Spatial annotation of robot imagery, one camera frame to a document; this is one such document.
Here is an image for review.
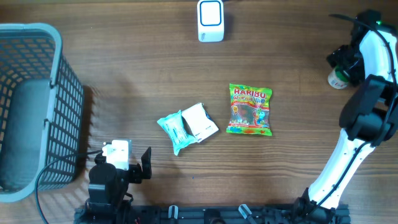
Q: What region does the green lid jar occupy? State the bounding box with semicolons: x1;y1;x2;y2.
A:
328;66;350;90

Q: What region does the teal tissue packet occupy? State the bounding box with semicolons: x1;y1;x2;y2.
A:
157;110;197;156

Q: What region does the white snack packet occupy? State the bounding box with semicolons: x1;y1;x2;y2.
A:
182;103;219;142

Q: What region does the Haribo gummy bag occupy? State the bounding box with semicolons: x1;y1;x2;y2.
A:
226;83;272;136

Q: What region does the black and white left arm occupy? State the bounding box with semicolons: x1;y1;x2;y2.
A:
73;147;152;224

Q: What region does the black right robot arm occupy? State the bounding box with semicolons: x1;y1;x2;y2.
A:
288;9;397;223

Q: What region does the white barcode scanner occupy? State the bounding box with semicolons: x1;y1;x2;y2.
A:
197;0;224;42

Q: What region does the grey plastic mesh basket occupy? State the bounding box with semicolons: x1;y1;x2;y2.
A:
1;23;85;203

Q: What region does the black left camera cable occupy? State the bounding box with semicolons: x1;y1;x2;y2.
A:
34;149;103;224

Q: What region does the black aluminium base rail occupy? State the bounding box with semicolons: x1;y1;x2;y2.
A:
73;204;351;224

